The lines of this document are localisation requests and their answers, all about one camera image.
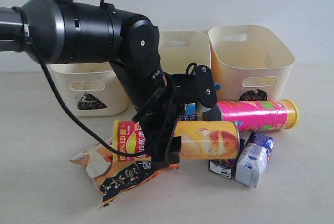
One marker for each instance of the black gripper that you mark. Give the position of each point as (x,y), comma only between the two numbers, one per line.
(158,116)

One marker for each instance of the left cream plastic bin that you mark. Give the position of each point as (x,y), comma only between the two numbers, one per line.
(90,89)

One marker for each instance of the right cream plastic bin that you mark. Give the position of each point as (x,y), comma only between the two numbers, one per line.
(249,59)

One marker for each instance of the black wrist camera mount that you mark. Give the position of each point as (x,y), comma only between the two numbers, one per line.
(206,98)

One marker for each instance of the purple juice carton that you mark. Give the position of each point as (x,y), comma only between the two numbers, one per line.
(226,167)

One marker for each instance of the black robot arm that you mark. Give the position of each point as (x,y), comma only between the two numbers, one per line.
(55,32)

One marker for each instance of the pink Lays chips can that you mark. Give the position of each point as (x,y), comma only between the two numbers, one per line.
(269,115)

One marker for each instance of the blue instant noodle packet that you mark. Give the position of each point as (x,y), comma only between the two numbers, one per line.
(188,112)

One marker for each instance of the cream plastic bin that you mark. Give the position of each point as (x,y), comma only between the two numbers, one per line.
(90,89)
(249,59)
(178,49)

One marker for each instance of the white blue milk carton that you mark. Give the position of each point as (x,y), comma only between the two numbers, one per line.
(252,162)

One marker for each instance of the middle cream plastic bin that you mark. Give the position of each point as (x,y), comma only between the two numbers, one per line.
(178,49)

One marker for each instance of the orange instant noodle packet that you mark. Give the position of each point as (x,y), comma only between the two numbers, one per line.
(112,178)

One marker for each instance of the yellow Lays chips can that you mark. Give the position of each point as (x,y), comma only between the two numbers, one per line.
(200,140)

